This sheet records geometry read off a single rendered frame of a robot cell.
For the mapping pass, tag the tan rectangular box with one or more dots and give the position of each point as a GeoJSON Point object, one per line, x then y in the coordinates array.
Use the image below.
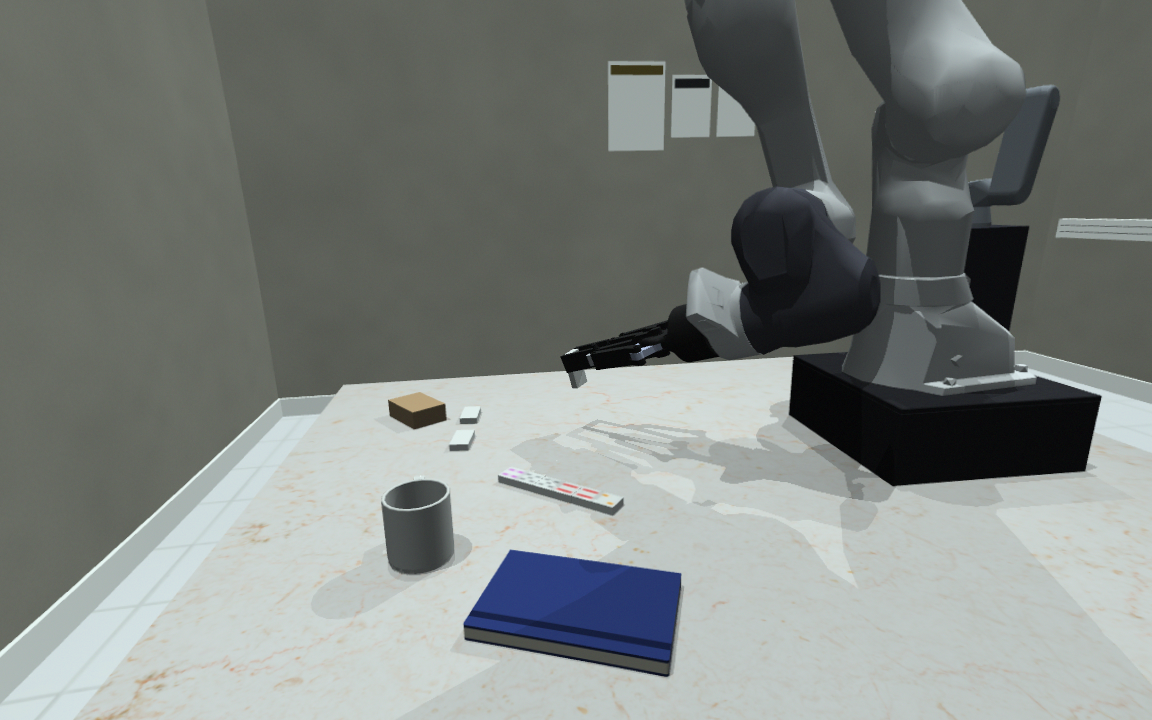
{"type": "Point", "coordinates": [417, 410]}

